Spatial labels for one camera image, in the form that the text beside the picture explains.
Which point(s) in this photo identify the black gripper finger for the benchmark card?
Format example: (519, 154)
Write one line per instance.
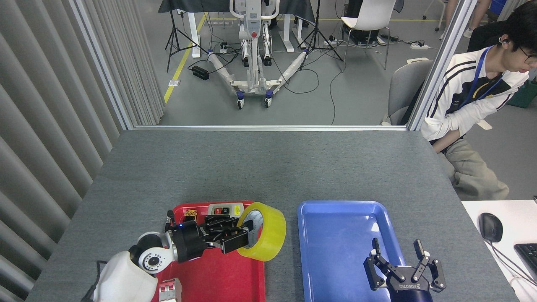
(434, 272)
(374, 270)
(222, 223)
(235, 242)

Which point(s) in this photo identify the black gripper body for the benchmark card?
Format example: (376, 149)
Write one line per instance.
(191, 241)
(409, 289)

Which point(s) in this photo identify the yellow tape roll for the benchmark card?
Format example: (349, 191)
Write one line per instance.
(272, 235)

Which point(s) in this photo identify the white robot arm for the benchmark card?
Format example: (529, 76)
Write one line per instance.
(126, 277)

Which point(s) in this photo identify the black yellow push button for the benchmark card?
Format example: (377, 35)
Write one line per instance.
(190, 214)

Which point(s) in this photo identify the red plastic tray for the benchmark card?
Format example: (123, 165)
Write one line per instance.
(235, 279)

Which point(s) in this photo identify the blue plastic tray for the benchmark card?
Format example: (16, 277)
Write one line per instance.
(331, 251)

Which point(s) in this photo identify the white red circuit breaker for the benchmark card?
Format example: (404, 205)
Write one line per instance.
(169, 291)

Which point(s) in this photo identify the black computer mouse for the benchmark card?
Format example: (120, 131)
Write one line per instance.
(491, 226)

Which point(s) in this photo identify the black keyboard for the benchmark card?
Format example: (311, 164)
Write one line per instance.
(528, 258)

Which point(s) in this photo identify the white desk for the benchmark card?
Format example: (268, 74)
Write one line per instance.
(516, 222)

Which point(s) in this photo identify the black power adapter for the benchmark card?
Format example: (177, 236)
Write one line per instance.
(200, 72)

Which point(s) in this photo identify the white stand on wheels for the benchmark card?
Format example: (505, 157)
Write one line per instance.
(253, 54)

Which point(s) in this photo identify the person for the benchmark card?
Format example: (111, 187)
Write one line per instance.
(461, 96)
(480, 14)

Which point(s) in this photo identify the grey chair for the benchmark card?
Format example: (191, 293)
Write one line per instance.
(405, 92)

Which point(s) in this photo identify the black tripod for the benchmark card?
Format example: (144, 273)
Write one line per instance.
(173, 33)
(316, 29)

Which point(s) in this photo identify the green bin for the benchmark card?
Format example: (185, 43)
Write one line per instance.
(526, 96)

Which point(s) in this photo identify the white power strip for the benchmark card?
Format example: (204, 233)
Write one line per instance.
(419, 46)

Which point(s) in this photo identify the black office chair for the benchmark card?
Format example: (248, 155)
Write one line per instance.
(482, 35)

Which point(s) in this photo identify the white chair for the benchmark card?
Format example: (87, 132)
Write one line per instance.
(371, 19)

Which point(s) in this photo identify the white two-button switch box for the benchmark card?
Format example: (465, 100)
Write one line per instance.
(226, 208)

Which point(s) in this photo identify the silver rail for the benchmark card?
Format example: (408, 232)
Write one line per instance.
(268, 127)

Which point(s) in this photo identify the silver post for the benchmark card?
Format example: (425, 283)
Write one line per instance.
(440, 63)

